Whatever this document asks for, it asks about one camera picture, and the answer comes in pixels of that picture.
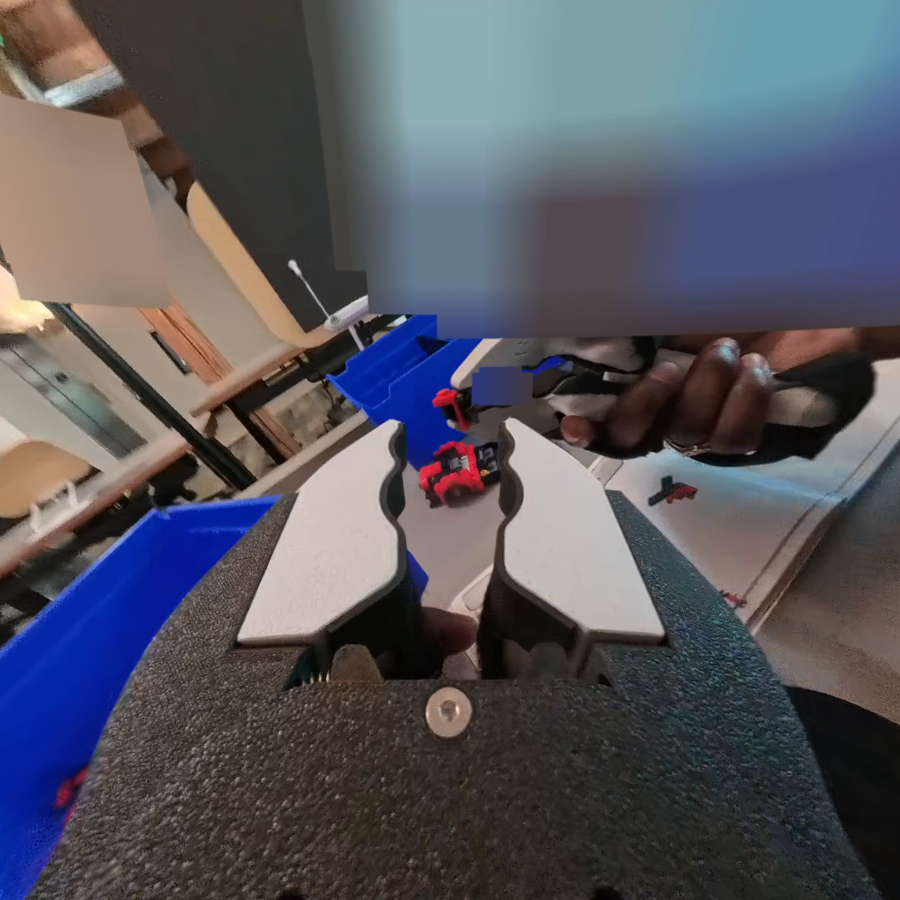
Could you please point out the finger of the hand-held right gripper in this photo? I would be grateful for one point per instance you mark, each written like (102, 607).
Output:
(499, 355)

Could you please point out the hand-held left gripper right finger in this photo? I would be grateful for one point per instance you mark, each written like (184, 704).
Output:
(576, 555)

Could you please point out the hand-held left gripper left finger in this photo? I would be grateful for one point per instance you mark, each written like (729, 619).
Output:
(330, 562)

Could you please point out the small red black lego assembly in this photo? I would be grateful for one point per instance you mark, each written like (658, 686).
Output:
(446, 399)

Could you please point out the white lego instruction booklet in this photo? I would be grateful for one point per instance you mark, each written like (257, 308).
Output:
(738, 520)

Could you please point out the blue plastic bin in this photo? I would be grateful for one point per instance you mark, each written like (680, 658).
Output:
(394, 380)
(84, 633)

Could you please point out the red and black lego car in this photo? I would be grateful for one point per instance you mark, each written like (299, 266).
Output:
(453, 478)

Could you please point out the red lego piece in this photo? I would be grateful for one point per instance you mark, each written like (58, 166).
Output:
(70, 794)

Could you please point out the person's right hand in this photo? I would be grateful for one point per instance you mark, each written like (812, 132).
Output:
(703, 401)

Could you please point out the person's left hand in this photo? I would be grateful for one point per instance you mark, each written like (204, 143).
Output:
(450, 633)

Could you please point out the white gooseneck device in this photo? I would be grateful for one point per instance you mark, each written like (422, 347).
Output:
(348, 313)

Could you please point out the brown wooden desk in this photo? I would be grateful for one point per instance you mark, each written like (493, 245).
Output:
(211, 351)

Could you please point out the black metal pole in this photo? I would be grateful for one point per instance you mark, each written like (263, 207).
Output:
(151, 395)

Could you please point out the pale wood-edged tabletop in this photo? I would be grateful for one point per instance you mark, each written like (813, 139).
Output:
(246, 267)

